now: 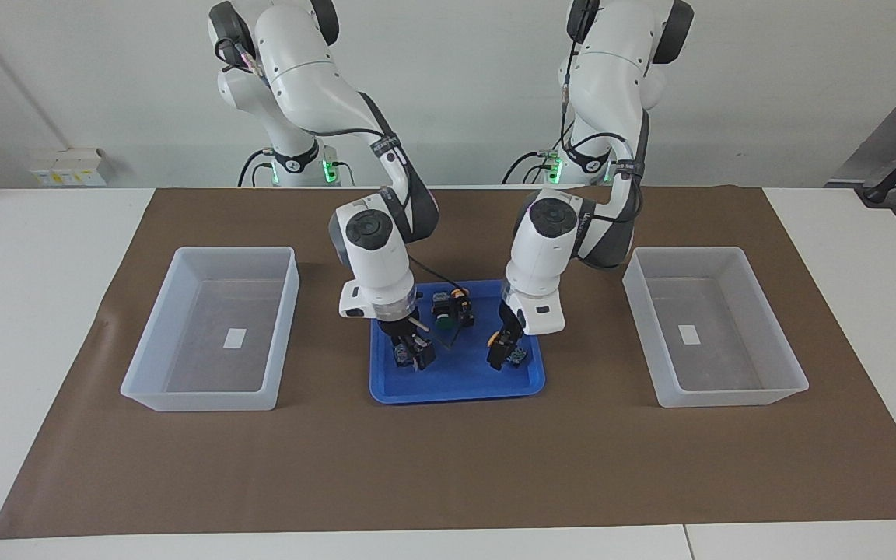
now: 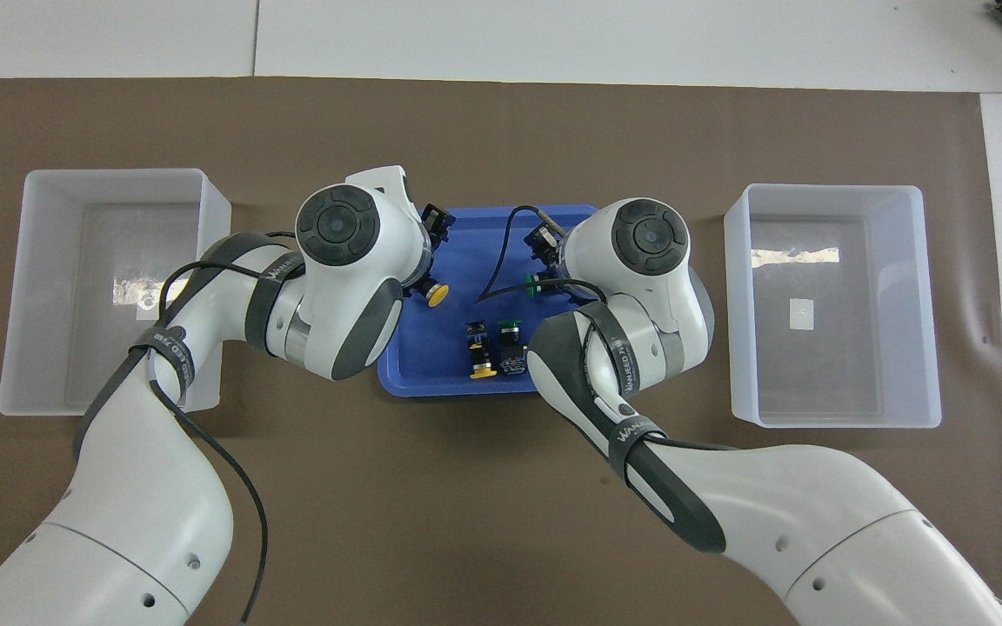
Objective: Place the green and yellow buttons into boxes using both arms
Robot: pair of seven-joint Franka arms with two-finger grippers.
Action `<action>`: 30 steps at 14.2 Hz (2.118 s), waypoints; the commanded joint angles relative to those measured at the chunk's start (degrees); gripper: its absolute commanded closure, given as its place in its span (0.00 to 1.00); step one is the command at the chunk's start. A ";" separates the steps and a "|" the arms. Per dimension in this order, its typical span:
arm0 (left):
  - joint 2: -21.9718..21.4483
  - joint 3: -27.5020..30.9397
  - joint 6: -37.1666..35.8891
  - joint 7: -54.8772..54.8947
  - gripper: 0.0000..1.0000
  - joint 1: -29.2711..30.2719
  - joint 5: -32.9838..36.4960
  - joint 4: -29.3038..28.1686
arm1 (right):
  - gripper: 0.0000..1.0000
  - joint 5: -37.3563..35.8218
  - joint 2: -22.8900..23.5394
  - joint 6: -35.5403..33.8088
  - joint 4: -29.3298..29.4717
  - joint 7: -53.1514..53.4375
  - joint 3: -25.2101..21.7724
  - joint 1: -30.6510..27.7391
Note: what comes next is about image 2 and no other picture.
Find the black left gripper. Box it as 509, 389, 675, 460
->
405, 203, 455, 298

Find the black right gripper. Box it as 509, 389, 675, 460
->
527, 223, 573, 295

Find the yellow push button blue base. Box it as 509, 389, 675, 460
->
464, 320, 498, 381

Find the blue plastic tray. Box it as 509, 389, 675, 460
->
377, 205, 619, 398

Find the long silver tape strip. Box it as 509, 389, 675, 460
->
751, 247, 841, 270

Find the brown paper table mat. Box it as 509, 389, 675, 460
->
0, 77, 1002, 626

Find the short silver tape strip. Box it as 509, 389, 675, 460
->
113, 276, 173, 306

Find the translucent white box plain label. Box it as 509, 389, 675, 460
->
724, 183, 942, 429

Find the translucent white box round-hole label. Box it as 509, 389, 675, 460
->
0, 169, 232, 416

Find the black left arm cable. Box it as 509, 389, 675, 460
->
147, 230, 270, 626

